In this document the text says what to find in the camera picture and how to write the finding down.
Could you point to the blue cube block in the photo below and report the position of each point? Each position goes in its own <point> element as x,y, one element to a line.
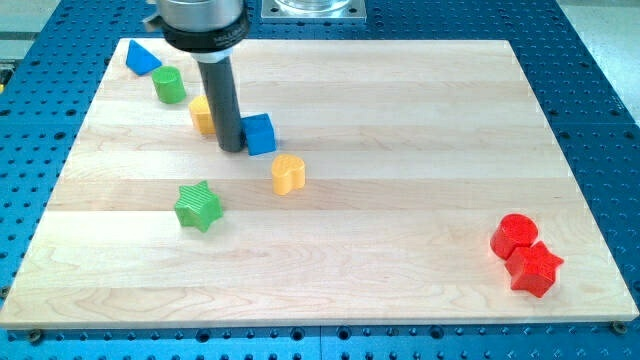
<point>259,134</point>

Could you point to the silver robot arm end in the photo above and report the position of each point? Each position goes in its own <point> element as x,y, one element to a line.
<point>206,29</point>

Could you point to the yellow heart block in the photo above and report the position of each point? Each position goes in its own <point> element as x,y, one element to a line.
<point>288,173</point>

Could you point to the light wooden board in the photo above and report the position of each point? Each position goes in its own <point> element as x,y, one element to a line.
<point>414,152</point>

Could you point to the green star block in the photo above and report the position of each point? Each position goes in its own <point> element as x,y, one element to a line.
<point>197,206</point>

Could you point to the yellow block behind rod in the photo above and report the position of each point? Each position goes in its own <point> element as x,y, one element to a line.
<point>201,116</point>

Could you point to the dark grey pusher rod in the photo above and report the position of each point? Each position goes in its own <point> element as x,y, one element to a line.
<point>220,89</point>

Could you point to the green cylinder block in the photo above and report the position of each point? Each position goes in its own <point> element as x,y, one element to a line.
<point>168,84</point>

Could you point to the red cylinder block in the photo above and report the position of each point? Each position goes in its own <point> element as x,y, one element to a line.
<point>514,230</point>

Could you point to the blue triangular prism block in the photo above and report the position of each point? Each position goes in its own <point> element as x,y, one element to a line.
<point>140,60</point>

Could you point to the red star block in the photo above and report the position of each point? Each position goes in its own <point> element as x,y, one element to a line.
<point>533,269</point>

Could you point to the left board clamp screw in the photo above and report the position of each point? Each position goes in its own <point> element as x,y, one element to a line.
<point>34,336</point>

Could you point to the board clamp screw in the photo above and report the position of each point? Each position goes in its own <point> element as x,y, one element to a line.
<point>34,336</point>
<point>619,328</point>

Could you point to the right board clamp screw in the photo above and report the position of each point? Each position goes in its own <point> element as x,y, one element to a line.
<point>619,328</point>

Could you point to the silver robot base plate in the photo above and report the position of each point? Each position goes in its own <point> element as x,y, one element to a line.
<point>306,10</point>

